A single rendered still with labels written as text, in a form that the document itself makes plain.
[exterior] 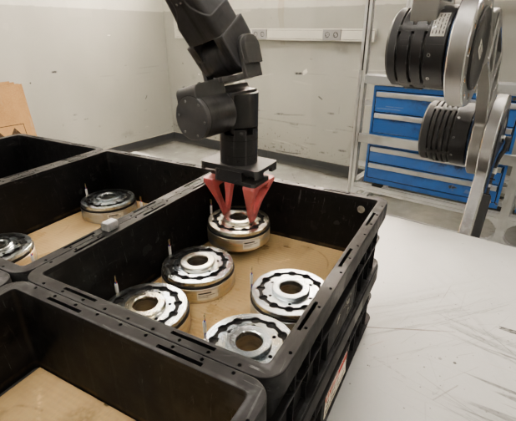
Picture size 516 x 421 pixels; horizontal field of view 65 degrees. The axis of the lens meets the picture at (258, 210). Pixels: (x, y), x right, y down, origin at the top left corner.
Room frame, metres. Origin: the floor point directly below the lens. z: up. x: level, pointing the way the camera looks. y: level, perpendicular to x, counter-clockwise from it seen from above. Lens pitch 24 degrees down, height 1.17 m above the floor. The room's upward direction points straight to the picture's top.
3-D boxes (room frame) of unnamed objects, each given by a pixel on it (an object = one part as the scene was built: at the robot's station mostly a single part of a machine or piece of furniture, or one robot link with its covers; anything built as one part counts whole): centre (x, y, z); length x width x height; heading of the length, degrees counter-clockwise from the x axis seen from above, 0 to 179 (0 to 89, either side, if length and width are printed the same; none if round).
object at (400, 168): (2.09, -0.93, 0.60); 0.72 x 0.03 x 0.56; 54
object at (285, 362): (0.46, 0.02, 0.92); 0.40 x 0.30 x 0.02; 152
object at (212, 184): (0.60, 0.04, 0.93); 0.07 x 0.07 x 0.09; 61
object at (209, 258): (0.49, 0.09, 0.86); 0.05 x 0.05 x 0.01
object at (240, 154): (0.60, 0.03, 1.00); 0.10 x 0.07 x 0.07; 61
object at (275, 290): (0.43, -0.04, 0.86); 0.05 x 0.05 x 0.01
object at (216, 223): (0.60, 0.03, 0.88); 0.10 x 0.10 x 0.01
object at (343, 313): (0.46, 0.02, 0.87); 0.40 x 0.30 x 0.11; 152
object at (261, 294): (0.43, -0.04, 0.86); 0.10 x 0.10 x 0.01
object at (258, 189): (0.59, 0.02, 0.93); 0.07 x 0.07 x 0.09; 61
